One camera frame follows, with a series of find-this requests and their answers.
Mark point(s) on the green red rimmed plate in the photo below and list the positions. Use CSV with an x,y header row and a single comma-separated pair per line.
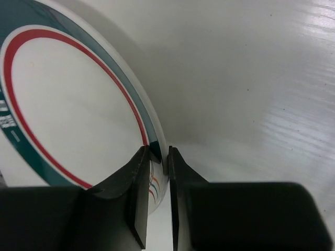
x,y
72,110

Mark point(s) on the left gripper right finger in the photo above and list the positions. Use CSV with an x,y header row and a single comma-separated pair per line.
x,y
242,215

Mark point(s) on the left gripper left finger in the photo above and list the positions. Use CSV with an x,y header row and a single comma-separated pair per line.
x,y
110,216

